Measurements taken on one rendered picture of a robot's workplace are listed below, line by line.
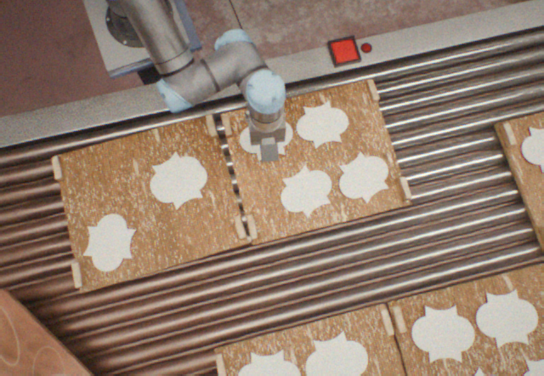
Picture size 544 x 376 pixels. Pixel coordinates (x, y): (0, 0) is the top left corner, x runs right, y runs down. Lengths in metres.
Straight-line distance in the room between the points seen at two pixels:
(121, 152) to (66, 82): 1.26
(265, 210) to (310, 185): 0.13
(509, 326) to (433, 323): 0.18
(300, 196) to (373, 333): 0.36
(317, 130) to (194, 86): 0.40
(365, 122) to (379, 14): 1.33
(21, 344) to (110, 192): 0.38
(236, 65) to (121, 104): 0.46
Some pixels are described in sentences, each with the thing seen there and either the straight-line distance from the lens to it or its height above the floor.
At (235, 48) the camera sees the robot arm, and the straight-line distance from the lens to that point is 1.01.
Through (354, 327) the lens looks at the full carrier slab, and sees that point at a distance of 1.22.
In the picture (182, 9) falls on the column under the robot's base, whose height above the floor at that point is 0.87.
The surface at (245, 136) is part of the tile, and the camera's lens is 1.24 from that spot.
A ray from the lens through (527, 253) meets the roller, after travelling 1.38.
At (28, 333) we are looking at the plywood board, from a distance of 1.20.
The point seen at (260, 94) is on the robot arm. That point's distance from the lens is 0.95.
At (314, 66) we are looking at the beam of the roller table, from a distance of 1.36.
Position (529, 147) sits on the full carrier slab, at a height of 0.95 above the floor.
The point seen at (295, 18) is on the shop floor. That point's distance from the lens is 2.51.
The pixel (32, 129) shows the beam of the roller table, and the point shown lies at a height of 0.92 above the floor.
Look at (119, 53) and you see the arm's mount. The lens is 1.46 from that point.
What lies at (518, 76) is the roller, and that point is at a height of 0.92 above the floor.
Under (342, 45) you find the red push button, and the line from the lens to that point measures 1.39.
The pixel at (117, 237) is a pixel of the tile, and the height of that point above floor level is 0.95.
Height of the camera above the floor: 2.13
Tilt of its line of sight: 75 degrees down
